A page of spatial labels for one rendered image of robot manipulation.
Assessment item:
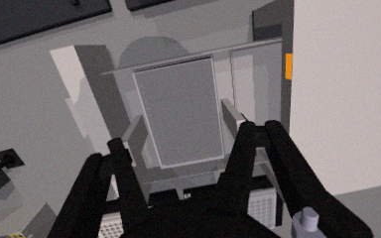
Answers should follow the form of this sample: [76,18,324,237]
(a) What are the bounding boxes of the grey bench mat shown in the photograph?
[0,0,381,238]

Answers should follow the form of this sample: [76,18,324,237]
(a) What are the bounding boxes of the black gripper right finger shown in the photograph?
[196,98,374,238]

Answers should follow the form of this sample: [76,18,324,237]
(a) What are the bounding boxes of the white multi-well assay plate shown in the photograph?
[248,187,277,229]

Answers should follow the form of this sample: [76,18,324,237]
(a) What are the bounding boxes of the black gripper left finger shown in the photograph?
[47,115,160,238]

